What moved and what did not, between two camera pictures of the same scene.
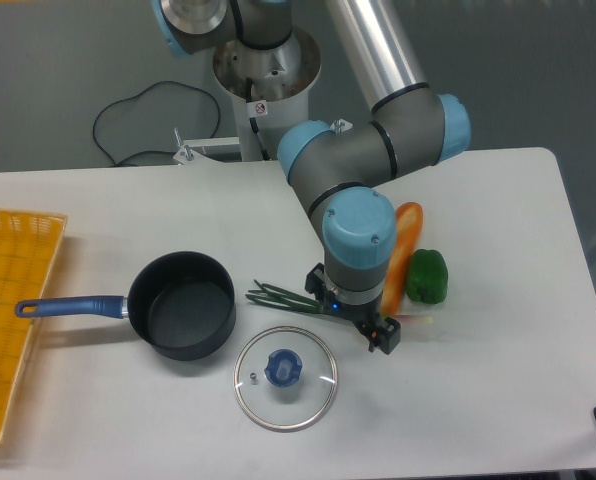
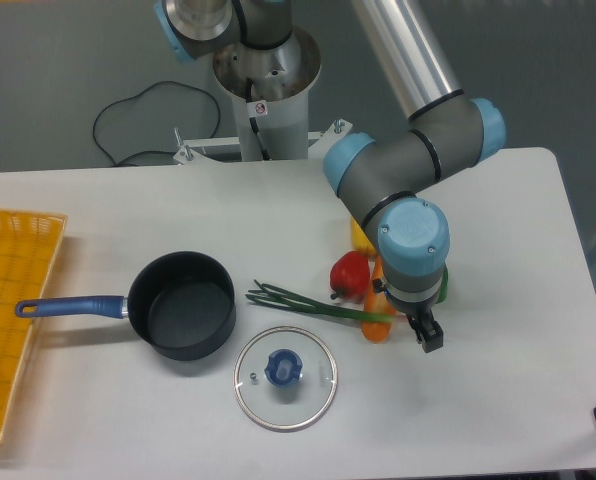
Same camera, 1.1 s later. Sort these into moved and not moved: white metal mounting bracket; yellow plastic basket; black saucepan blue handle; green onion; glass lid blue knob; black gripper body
Moved: black gripper body
Not moved: glass lid blue knob; yellow plastic basket; white metal mounting bracket; black saucepan blue handle; green onion
